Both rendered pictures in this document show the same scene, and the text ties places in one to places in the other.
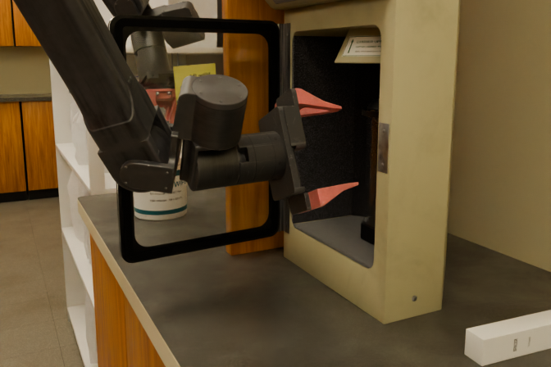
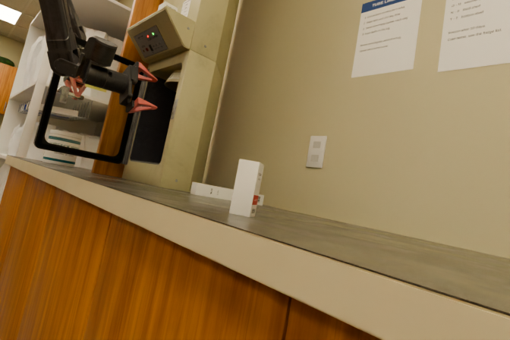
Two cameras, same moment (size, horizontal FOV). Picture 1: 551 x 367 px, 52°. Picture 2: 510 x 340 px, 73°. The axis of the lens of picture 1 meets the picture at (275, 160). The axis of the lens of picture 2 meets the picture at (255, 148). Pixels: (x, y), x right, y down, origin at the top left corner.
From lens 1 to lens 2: 0.54 m
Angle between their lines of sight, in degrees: 23
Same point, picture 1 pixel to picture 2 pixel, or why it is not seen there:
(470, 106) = (227, 135)
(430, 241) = (188, 156)
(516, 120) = (243, 138)
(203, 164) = (92, 70)
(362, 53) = (175, 77)
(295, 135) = (133, 76)
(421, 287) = (181, 177)
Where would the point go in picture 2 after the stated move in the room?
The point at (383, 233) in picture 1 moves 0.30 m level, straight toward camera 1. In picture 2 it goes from (167, 145) to (146, 130)
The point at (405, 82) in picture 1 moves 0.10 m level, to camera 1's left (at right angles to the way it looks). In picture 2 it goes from (187, 84) to (157, 77)
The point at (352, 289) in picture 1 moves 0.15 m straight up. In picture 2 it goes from (149, 177) to (158, 134)
